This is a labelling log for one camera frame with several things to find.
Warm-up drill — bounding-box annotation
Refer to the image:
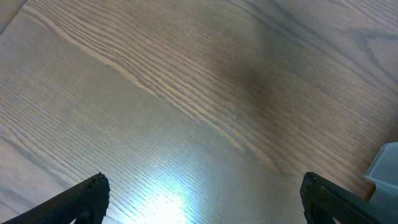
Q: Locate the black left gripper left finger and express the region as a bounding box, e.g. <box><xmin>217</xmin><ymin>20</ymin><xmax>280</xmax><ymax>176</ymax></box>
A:
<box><xmin>4</xmin><ymin>173</ymin><xmax>110</xmax><ymax>224</ymax></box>

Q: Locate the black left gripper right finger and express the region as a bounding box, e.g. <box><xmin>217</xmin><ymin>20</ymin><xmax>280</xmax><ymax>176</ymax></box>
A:
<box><xmin>300</xmin><ymin>172</ymin><xmax>397</xmax><ymax>224</ymax></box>

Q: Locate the clear plastic storage bin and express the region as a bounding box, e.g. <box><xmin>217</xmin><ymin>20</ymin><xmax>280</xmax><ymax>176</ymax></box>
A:
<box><xmin>364</xmin><ymin>142</ymin><xmax>398</xmax><ymax>215</ymax></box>

